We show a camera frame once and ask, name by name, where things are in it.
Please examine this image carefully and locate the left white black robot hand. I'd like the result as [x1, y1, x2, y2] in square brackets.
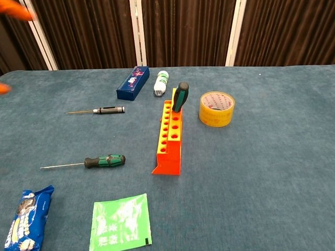
[0, 0, 36, 95]

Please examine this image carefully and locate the plain green black screwdriver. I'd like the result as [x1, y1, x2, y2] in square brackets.
[171, 81, 189, 113]

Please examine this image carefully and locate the slim silver black screwdriver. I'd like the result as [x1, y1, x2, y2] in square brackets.
[66, 105, 126, 115]

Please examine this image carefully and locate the patterned green black screwdriver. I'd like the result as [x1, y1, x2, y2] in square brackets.
[40, 154, 126, 170]

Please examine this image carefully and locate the dark blue cardboard box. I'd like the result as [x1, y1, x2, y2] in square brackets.
[116, 65, 150, 101]

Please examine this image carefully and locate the small white green bottle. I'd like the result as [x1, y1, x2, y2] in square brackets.
[153, 70, 170, 97]

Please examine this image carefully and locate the blue cookie packet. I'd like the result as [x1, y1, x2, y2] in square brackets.
[4, 185, 55, 251]

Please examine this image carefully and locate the orange yellow tool rack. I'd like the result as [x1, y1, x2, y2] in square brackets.
[151, 87, 183, 175]

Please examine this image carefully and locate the yellow packing tape roll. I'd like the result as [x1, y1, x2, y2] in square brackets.
[198, 91, 236, 128]

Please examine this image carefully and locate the green tea sachet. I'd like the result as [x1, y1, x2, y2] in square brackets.
[88, 193, 152, 251]

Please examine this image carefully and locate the blue felt table mat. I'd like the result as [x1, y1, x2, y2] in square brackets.
[0, 64, 335, 251]

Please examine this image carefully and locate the white partition frame post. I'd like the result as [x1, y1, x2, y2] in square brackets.
[18, 0, 59, 71]
[225, 0, 248, 66]
[129, 0, 148, 67]

